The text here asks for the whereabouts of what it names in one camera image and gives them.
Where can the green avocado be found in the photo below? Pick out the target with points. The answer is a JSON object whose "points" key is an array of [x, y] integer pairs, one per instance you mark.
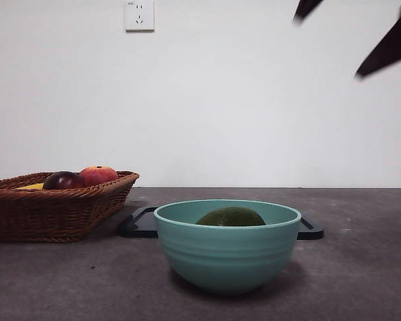
{"points": [[230, 216]]}

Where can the brown woven wicker basket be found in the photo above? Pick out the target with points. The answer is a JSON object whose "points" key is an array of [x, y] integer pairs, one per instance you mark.
{"points": [[53, 214]]}

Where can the white wall power socket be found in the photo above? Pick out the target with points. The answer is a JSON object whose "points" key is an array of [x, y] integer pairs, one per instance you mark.
{"points": [[139, 15]]}

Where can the yellow banana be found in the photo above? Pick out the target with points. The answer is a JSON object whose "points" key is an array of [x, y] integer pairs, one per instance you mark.
{"points": [[31, 186]]}

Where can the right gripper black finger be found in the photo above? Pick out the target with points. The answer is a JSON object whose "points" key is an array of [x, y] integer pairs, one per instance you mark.
{"points": [[307, 8], [394, 50]]}

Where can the black rectangular tray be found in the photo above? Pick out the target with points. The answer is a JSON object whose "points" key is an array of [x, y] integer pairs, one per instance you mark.
{"points": [[137, 224]]}

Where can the teal ceramic bowl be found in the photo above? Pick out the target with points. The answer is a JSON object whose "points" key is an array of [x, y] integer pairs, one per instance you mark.
{"points": [[227, 254]]}

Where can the red and yellow apple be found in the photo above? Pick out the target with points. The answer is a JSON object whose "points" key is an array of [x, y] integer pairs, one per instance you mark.
{"points": [[100, 174]]}

